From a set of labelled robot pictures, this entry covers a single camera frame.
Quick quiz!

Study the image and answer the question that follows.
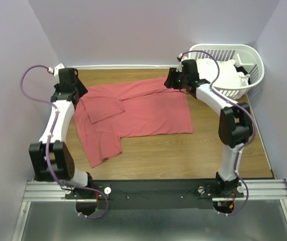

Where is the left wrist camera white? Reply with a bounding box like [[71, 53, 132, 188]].
[[47, 63, 65, 78]]

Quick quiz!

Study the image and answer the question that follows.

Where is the black garment in basket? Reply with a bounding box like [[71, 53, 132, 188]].
[[235, 66, 251, 85]]

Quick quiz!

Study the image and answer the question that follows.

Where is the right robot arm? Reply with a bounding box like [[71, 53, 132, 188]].
[[164, 59, 253, 197]]

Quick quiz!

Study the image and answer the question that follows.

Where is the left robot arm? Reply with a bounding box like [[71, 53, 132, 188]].
[[29, 64, 97, 199]]

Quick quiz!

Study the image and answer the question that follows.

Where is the white laundry basket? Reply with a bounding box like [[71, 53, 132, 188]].
[[188, 44, 264, 99]]

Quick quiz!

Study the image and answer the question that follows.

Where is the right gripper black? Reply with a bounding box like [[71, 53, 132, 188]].
[[163, 68, 187, 90]]

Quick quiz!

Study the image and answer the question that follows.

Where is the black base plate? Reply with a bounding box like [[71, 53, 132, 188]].
[[65, 179, 244, 215]]

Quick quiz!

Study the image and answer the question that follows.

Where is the red t shirt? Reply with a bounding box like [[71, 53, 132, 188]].
[[73, 78, 193, 168]]

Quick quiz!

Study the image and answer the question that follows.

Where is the white t shirt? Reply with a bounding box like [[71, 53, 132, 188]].
[[197, 58, 248, 89]]

